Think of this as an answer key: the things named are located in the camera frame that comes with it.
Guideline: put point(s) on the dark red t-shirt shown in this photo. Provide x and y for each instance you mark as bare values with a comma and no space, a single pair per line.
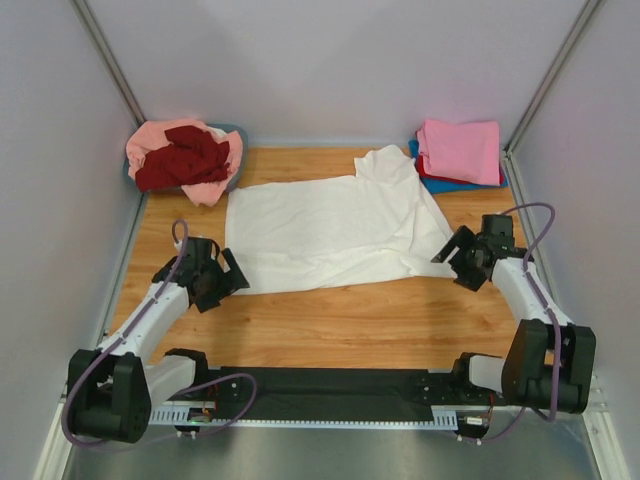
192,157

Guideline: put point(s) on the white t-shirt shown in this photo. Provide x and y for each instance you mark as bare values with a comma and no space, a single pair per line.
378,224

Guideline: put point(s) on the grey laundry basket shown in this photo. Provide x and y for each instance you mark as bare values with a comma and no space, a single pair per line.
151,136

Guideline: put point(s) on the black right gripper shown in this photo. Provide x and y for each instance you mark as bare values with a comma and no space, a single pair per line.
469,279

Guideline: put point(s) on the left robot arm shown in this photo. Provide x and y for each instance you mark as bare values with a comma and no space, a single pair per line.
112,390

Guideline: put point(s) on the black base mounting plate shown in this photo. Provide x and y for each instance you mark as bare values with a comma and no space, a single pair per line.
340,394

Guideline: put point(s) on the salmon pink t-shirt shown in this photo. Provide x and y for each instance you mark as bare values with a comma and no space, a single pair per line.
202,161

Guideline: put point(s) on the folded blue t-shirt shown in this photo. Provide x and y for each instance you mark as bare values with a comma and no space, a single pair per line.
441,185

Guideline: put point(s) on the folded red t-shirt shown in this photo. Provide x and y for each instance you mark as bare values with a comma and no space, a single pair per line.
421,168

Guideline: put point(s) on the folded pink t-shirt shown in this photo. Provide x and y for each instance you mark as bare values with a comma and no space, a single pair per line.
469,151

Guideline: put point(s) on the aluminium frame rail right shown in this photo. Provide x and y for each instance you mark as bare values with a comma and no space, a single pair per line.
540,235

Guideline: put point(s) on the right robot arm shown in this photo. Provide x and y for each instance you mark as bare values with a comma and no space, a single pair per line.
549,365

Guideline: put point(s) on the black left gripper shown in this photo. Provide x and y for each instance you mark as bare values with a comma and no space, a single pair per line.
230,282

